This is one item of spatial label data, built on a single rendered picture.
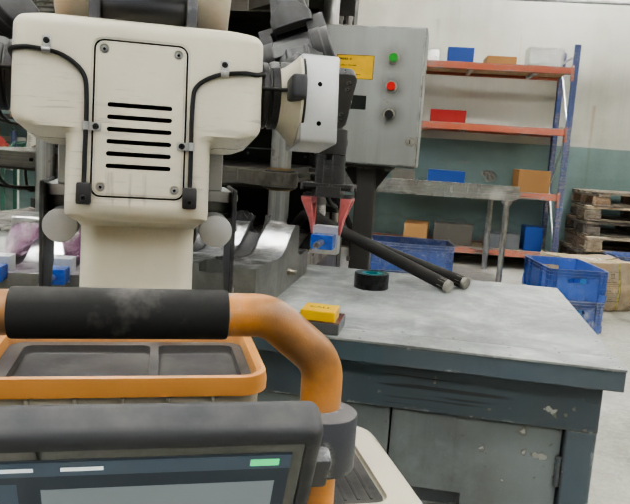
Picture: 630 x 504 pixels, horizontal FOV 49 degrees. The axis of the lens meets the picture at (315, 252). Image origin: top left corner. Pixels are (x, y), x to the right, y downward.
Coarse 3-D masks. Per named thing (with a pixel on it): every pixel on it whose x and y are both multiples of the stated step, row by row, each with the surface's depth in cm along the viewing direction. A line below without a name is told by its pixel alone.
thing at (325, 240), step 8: (320, 224) 139; (320, 232) 135; (328, 232) 135; (336, 232) 135; (312, 240) 132; (320, 240) 130; (328, 240) 131; (336, 240) 135; (312, 248) 132; (320, 248) 132; (328, 248) 131; (336, 248) 135
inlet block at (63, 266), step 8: (56, 256) 128; (64, 256) 129; (72, 256) 129; (56, 264) 126; (64, 264) 126; (72, 264) 127; (56, 272) 123; (64, 272) 123; (72, 272) 128; (56, 280) 123; (64, 280) 123
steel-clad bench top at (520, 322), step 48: (288, 288) 154; (336, 288) 157; (432, 288) 165; (480, 288) 169; (528, 288) 173; (336, 336) 117; (384, 336) 119; (432, 336) 121; (480, 336) 123; (528, 336) 126; (576, 336) 128
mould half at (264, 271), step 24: (240, 240) 151; (264, 240) 150; (288, 240) 150; (240, 264) 128; (264, 264) 131; (288, 264) 152; (192, 288) 127; (216, 288) 126; (240, 288) 126; (264, 288) 132
